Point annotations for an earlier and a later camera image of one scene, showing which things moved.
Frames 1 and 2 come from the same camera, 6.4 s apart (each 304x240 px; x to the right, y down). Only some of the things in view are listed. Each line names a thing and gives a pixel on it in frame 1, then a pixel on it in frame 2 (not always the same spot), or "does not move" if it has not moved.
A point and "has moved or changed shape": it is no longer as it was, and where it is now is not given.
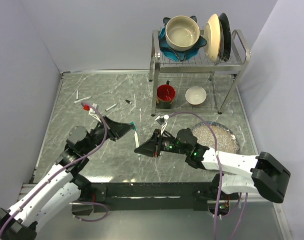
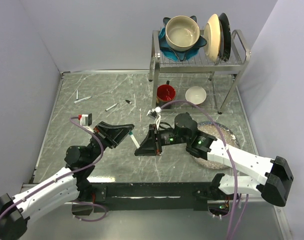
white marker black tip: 111,107 does not move
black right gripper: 151,147 -> 152,143
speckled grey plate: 226,140 does not move
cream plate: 213,35 does not move
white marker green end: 137,143 has moved or changed shape
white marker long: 83,99 does not move
